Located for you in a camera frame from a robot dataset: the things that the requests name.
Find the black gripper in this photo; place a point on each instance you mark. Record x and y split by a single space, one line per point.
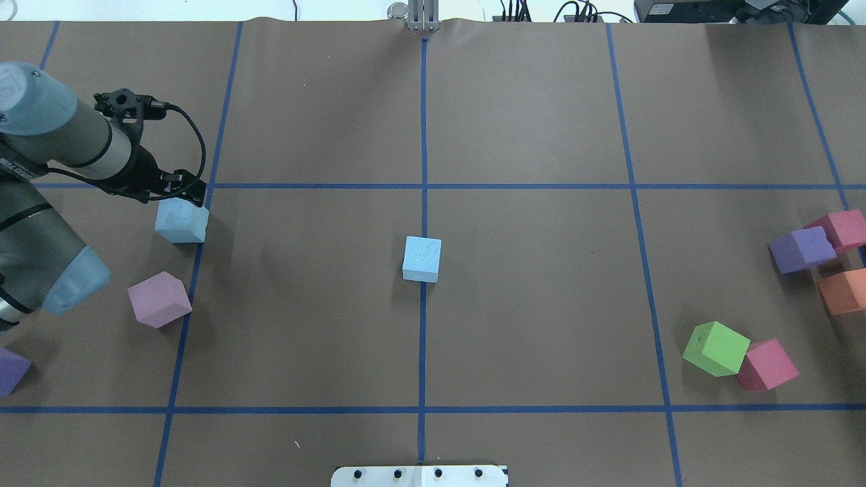
141 174

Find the light blue foam block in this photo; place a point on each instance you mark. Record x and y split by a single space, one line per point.
181 222
421 259

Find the magenta foam block under arm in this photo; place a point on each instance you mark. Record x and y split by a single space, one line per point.
845 231

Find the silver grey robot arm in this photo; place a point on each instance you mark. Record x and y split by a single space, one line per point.
47 129

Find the light purple foam block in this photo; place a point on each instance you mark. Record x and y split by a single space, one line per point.
159 300

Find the dark purple foam block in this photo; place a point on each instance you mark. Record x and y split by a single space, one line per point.
13 369

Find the black orange usb hub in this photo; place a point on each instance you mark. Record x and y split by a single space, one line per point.
513 11

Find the black laptop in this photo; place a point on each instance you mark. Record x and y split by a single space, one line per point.
737 12

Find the green foam block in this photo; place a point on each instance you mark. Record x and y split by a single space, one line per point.
716 349

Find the magenta foam block near gripper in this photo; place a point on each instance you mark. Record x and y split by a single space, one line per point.
766 365

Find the purple foam block right side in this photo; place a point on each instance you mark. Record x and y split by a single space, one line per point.
800 250

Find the orange foam block near tray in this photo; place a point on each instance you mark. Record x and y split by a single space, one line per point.
844 292

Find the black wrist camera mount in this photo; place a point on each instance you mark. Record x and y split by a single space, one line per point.
123 104

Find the aluminium frame post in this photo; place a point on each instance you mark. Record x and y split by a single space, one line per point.
423 15

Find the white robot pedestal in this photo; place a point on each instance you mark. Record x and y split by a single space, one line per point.
421 475

